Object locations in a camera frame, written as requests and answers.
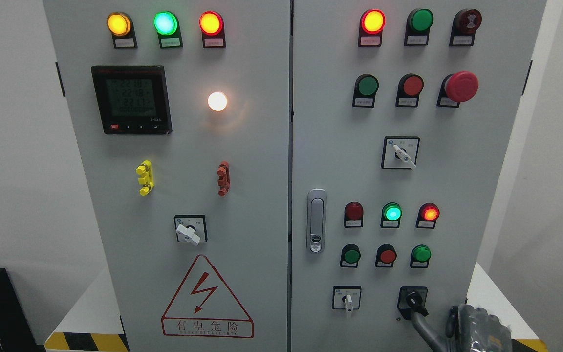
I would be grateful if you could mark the black rotary knob switch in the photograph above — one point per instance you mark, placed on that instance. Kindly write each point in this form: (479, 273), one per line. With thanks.
(411, 299)

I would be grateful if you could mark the grey electrical cabinet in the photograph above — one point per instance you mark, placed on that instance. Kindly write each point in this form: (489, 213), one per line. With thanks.
(288, 70)

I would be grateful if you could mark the dark red indicator light left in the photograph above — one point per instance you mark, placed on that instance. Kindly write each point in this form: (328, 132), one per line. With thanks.
(353, 215)

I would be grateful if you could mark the white glowing indicator light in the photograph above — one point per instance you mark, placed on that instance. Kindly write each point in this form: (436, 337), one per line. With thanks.
(217, 101)

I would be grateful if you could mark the green push button lower left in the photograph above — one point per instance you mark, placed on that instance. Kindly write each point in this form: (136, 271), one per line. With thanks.
(350, 256)

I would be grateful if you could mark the green push button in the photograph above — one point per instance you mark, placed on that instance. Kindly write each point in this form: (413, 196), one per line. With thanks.
(350, 256)
(420, 257)
(365, 91)

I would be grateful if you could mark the green lit indicator light middle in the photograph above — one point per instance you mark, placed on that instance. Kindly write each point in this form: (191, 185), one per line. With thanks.
(391, 216)

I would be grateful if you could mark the green push button upper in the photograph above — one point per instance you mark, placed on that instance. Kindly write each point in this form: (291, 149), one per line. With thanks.
(365, 91)

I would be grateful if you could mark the red push button lower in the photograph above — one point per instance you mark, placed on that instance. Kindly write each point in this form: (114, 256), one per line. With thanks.
(385, 256)

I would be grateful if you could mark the red push button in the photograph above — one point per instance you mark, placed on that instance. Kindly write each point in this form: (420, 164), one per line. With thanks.
(409, 88)
(385, 256)

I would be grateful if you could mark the red electric hazard warning sign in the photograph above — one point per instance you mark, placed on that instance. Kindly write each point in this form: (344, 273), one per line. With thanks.
(205, 306)

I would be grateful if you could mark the red push button upper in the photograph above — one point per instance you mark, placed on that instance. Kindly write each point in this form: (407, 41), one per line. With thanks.
(409, 88)

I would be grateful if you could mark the green push button lower right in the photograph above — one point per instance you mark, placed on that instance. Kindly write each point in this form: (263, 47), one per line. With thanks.
(420, 257)

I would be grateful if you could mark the black digital power meter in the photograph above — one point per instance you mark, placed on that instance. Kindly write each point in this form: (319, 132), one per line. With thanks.
(132, 99)

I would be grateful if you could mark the red indicator light left door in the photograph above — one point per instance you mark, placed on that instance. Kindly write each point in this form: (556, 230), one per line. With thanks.
(212, 29)

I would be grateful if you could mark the red indicator light door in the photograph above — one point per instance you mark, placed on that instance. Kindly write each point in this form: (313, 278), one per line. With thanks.
(371, 28)
(212, 29)

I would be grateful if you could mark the red indicator light right door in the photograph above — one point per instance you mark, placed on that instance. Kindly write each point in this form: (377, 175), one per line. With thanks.
(371, 28)

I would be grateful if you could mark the green indicator light top left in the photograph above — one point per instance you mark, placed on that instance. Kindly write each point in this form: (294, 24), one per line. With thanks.
(168, 29)

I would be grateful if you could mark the red emergency stop button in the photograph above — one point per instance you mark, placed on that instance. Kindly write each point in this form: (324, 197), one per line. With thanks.
(457, 88)

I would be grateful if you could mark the green indicator light top right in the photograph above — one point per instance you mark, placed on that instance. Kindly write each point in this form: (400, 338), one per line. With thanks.
(418, 27)

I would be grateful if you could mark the yellow indicator light top left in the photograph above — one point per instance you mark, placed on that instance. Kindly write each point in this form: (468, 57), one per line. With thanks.
(122, 31)

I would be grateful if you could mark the white platform with hazard stripes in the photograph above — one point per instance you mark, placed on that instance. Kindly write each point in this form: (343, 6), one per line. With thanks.
(93, 324)

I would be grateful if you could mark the dark red buzzer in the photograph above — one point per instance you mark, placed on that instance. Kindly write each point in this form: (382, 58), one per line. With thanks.
(465, 24)

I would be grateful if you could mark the silver door lock handle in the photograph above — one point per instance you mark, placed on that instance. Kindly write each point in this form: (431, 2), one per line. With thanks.
(316, 215)

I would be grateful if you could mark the white selector switch left door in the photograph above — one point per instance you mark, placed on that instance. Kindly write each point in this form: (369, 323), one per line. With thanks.
(190, 229)

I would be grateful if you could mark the white selector switch upper right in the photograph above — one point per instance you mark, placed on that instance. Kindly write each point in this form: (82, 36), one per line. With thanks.
(400, 152)

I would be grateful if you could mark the white selector switch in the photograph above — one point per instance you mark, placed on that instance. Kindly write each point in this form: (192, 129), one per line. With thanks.
(346, 298)
(400, 152)

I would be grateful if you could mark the white selector switch lower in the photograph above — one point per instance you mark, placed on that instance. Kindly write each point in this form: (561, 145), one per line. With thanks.
(346, 298)

